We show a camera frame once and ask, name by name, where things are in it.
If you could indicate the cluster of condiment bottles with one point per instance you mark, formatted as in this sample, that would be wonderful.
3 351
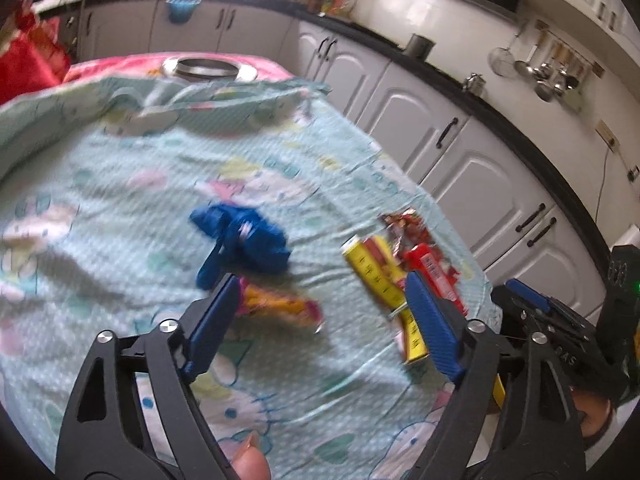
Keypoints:
332 4

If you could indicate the blue hanging pouch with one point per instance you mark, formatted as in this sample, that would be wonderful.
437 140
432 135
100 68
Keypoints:
181 11

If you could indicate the red foil snack wrapper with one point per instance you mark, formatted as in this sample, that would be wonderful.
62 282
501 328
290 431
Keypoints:
405 230

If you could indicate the beige wall socket strip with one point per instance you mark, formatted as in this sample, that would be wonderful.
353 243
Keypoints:
606 132

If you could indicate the pink table cloth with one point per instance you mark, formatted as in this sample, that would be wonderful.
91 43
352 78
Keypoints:
115 67

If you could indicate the steel teapot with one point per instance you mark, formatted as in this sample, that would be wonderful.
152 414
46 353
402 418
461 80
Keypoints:
475 84

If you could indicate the yellow faced carton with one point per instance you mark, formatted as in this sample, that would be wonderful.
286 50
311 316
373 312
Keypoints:
385 290

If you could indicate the red floral bag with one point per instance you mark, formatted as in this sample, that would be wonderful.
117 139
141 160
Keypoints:
30 60

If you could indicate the wall utensil rail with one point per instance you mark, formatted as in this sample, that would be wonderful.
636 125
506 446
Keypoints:
565 42

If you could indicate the black cylindrical pot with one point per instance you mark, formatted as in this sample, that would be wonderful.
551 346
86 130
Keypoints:
417 46

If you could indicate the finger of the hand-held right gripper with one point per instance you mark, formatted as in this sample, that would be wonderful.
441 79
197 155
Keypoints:
525 293
510 305

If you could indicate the yellow pink snack wrapper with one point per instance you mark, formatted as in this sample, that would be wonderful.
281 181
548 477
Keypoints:
280 305

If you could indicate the person's left hand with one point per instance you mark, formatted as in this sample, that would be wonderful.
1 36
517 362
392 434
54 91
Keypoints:
251 462

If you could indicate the row of hanging kitchen utensils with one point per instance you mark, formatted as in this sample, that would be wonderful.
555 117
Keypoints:
545 80

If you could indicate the black countertop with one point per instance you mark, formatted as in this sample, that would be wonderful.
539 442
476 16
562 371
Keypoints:
555 185

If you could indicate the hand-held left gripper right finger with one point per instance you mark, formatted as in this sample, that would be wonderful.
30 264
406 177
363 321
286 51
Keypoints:
432 325

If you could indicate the cartoon printed green blanket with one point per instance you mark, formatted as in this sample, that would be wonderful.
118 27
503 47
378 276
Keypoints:
125 200

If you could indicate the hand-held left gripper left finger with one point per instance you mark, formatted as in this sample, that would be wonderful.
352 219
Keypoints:
215 320

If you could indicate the red carton white label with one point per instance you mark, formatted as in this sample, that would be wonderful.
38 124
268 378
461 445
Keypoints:
432 272

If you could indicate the person's right hand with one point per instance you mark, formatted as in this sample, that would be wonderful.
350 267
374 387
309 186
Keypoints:
595 412

